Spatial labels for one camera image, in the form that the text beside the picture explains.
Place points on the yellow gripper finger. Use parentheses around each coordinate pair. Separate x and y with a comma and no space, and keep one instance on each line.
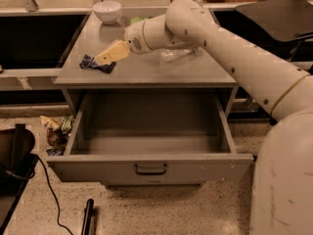
(118,50)

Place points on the dark blue rxbar wrapper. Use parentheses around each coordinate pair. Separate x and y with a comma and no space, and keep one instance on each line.
(90,64)

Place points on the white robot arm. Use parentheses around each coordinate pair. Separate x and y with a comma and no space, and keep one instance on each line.
(282,190)

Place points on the grey metal drawer cabinet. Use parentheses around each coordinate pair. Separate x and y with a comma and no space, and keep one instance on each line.
(140,72)

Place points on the open grey top drawer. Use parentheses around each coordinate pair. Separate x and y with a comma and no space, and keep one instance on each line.
(184,128)

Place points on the green snack chip bag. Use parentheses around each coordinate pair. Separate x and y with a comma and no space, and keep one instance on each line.
(135,20)

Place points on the white ceramic bowl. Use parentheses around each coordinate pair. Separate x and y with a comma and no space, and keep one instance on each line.
(108,12)

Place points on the clear plastic water bottle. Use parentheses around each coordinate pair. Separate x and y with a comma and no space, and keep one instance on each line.
(171,55)

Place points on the pile of snack wrappers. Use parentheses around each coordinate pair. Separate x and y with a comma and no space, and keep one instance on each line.
(57,134)

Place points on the black office chair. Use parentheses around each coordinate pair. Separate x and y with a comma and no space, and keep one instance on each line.
(289,25)

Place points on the black drawer handle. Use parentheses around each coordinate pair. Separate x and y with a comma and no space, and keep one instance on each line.
(155,170)

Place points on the black upright handle bar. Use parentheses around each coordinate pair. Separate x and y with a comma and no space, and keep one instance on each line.
(88,219)

